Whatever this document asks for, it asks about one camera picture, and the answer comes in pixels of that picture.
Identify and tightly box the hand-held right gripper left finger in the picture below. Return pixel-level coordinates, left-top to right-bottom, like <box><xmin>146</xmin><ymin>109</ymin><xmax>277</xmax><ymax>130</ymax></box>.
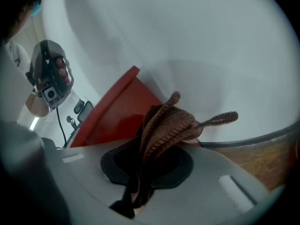
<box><xmin>42</xmin><ymin>136</ymin><xmax>143</xmax><ymax>225</ymax></box>

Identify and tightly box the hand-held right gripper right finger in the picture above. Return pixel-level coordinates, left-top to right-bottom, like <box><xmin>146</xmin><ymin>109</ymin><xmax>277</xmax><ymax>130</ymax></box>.
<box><xmin>135</xmin><ymin>141</ymin><xmax>271</xmax><ymax>225</ymax></box>

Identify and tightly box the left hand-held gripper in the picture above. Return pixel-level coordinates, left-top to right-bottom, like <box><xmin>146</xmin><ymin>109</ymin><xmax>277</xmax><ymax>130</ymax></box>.
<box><xmin>25</xmin><ymin>39</ymin><xmax>75</xmax><ymax>113</ymax></box>

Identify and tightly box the red box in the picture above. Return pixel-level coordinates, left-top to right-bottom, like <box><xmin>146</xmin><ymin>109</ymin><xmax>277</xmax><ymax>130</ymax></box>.
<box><xmin>69</xmin><ymin>65</ymin><xmax>202</xmax><ymax>149</ymax></box>

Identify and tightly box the brown knitted cloth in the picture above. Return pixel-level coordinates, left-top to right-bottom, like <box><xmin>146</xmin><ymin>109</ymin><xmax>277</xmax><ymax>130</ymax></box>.
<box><xmin>121</xmin><ymin>91</ymin><xmax>239</xmax><ymax>210</ymax></box>

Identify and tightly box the person's left forearm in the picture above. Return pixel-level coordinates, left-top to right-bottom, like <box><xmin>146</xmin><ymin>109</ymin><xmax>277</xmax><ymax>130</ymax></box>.
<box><xmin>25</xmin><ymin>91</ymin><xmax>51</xmax><ymax>118</ymax></box>

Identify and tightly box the person's left hand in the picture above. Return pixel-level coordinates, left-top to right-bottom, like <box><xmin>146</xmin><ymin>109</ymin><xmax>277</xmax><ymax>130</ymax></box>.
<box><xmin>55</xmin><ymin>56</ymin><xmax>71</xmax><ymax>84</ymax></box>

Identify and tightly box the ceiling light panel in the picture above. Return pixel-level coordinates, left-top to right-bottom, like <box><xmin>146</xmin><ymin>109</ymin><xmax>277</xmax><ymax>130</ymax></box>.
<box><xmin>28</xmin><ymin>116</ymin><xmax>39</xmax><ymax>131</ymax></box>

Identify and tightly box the person's white shirt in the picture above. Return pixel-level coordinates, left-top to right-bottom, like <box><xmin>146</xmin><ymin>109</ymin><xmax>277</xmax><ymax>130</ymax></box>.
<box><xmin>0</xmin><ymin>41</ymin><xmax>32</xmax><ymax>126</ymax></box>

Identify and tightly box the black chest-mounted device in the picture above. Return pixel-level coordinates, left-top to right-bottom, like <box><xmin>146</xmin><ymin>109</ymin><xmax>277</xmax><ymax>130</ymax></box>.
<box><xmin>66</xmin><ymin>98</ymin><xmax>96</xmax><ymax>130</ymax></box>

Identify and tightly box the blue face mask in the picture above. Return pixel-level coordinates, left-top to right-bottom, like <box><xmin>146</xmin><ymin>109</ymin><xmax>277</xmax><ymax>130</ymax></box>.
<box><xmin>30</xmin><ymin>2</ymin><xmax>43</xmax><ymax>17</ymax></box>

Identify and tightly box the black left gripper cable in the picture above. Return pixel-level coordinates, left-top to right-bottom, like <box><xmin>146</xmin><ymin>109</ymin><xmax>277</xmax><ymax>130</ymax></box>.
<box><xmin>55</xmin><ymin>106</ymin><xmax>68</xmax><ymax>149</ymax></box>

